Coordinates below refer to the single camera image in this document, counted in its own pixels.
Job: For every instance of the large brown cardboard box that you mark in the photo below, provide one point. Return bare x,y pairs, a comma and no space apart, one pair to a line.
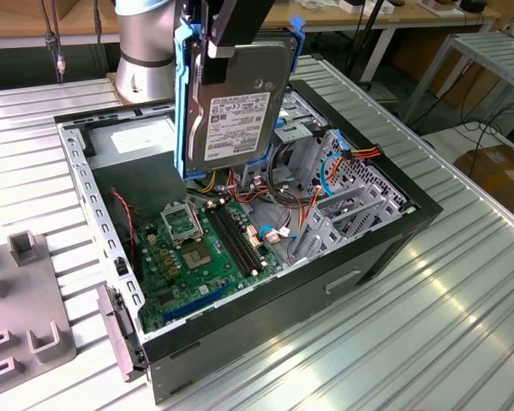
497,171

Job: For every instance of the grey plastic case bezel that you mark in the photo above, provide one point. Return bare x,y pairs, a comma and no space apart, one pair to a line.
115,334

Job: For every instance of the small white box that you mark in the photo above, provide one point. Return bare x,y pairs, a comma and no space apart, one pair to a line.
353,6

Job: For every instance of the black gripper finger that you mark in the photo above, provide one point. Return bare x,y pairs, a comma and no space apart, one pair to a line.
216,70

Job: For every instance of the grey parts rack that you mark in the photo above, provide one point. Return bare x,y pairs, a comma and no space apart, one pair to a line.
21,308

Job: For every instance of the grey perforated disk bay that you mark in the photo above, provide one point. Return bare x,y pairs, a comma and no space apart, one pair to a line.
360,205

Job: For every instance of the black stand pole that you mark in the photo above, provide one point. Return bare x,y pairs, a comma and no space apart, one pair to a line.
379,10

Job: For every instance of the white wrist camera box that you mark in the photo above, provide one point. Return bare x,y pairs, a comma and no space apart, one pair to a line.
244,23

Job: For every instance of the blue expansion slot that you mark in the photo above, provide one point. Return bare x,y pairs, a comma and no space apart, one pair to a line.
197,301

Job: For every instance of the hard disk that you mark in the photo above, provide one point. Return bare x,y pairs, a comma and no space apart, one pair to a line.
235,124

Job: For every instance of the black open PC case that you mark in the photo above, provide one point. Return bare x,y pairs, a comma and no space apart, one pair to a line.
261,317

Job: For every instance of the black RAM slot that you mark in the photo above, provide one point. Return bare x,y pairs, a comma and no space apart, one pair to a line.
234,240
240,238
228,242
245,235

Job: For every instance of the grey power supply unit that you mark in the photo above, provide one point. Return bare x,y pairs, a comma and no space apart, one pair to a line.
133,180

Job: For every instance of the silver universal robots arm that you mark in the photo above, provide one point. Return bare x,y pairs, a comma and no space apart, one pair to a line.
145,51

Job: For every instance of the grey optical drive cage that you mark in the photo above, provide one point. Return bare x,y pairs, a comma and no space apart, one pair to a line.
300,128

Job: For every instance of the green motherboard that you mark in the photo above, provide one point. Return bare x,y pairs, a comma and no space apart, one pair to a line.
197,291

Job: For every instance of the wooden desk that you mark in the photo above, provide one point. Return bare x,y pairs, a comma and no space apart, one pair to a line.
411,19

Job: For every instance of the CPU socket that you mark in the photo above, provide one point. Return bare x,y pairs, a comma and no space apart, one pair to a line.
197,257

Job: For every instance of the metal slat side table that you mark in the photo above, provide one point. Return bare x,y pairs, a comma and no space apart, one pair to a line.
492,53

